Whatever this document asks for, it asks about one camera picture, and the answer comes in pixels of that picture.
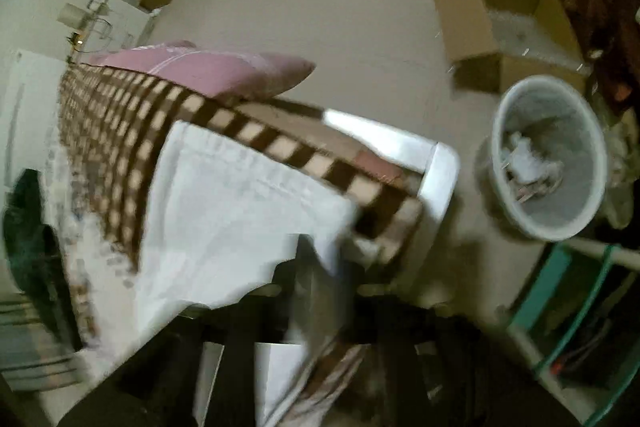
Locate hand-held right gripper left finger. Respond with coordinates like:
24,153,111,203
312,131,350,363
167,233,321,427

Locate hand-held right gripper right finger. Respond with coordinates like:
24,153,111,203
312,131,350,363
345,284,483,427

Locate white pants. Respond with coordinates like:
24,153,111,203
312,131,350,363
40,121,362,427

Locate teal metal rack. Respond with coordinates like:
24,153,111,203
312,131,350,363
506,241,640,427

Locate grey waste bin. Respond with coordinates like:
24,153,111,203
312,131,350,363
486,74,609,242

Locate pink pillow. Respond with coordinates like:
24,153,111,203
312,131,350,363
87,41,317,100

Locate brown cream checkered blanket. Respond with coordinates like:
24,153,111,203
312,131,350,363
54,62,427,358

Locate dark green cloth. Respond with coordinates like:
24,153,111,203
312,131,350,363
2,169,81,350

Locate grey striped cloth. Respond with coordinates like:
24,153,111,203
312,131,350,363
0,297,83,390

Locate open cardboard box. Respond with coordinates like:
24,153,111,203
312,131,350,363
432,0,590,96

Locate white cabinet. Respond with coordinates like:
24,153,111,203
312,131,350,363
0,49,71,188

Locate dark red cloth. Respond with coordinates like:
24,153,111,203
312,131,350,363
551,0,640,110

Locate white bed frame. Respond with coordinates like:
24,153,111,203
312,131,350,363
324,109,461,219

